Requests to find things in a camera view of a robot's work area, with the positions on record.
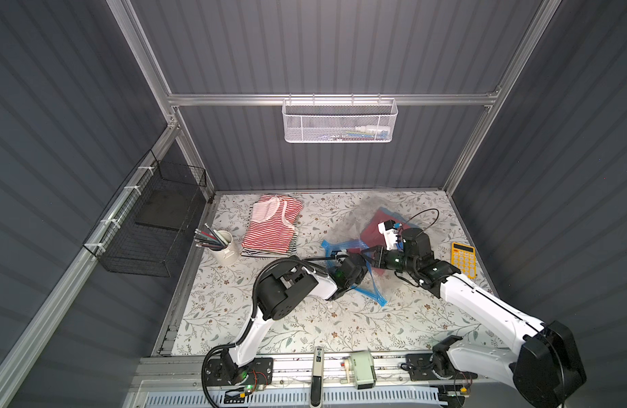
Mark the pale green box device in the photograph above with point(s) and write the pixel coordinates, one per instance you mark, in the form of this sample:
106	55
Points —
361	368

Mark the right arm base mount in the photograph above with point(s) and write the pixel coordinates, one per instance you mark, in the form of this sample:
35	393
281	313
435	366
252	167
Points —
430	366

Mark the white wire mesh basket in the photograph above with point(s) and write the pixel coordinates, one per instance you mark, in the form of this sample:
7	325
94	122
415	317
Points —
305	120

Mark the clear vacuum bag blue zipper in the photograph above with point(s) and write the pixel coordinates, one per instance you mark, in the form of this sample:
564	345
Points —
352	218

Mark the pens in mug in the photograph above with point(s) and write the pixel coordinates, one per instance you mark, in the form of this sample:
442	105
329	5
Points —
207	237

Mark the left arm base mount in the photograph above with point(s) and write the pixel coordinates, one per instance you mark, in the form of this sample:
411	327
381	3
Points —
220	372

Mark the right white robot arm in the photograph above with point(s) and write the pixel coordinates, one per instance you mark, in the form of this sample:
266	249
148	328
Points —
540	360

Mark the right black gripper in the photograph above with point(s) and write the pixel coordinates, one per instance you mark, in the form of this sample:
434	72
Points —
380	259

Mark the yellow calculator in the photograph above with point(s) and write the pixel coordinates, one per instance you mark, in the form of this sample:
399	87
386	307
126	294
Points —
464	257

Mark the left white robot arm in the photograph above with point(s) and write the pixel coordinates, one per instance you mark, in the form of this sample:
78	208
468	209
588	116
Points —
279	288

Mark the white mug pen holder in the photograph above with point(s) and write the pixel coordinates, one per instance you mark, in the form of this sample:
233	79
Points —
229	253

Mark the navy white striped tank top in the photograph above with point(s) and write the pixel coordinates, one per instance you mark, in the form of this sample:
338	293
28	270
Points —
266	253

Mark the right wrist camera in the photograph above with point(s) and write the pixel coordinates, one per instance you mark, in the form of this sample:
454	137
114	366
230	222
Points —
390	231

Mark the markers in white basket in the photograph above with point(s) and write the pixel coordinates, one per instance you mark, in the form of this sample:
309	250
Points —
359	133

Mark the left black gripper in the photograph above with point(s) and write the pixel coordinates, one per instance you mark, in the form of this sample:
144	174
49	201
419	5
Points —
356	265

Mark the red white striped tank top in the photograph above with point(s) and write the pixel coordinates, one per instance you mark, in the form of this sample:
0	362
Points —
273	223

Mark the black white handheld tool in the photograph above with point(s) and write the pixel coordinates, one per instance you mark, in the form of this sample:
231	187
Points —
316	386

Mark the black wire mesh basket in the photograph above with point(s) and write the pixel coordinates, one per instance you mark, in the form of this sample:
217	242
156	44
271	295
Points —
152	227

